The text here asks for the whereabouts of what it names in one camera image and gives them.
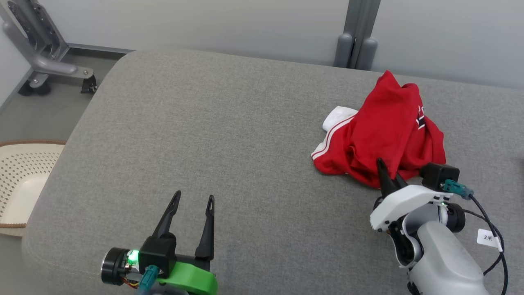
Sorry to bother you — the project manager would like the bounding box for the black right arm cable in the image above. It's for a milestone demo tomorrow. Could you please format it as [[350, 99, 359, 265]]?
[[441, 179, 509, 295]]

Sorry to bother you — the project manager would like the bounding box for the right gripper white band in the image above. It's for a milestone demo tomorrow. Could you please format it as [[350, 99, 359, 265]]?
[[370, 159, 466, 233]]

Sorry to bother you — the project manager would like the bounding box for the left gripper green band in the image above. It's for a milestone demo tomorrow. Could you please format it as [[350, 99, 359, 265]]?
[[101, 191, 218, 295]]

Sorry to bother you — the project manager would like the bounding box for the grey partition post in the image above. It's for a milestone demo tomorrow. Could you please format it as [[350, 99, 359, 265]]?
[[334, 0, 381, 71]]

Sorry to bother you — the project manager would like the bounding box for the grey wheeled metal stand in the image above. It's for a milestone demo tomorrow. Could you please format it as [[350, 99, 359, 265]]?
[[0, 0, 98, 97]]

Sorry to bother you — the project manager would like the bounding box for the red jersey with white sleeves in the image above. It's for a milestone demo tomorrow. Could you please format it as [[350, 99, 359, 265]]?
[[311, 70, 447, 189]]

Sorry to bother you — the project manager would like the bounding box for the white paper cable tag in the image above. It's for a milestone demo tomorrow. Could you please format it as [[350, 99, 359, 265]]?
[[477, 229, 503, 251]]

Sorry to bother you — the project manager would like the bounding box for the grey fabric sofa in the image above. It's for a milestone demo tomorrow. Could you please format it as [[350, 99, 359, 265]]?
[[23, 49, 524, 295]]

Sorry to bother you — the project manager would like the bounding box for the cream perforated laundry basket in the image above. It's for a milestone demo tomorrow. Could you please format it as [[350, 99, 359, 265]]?
[[0, 140, 66, 237]]

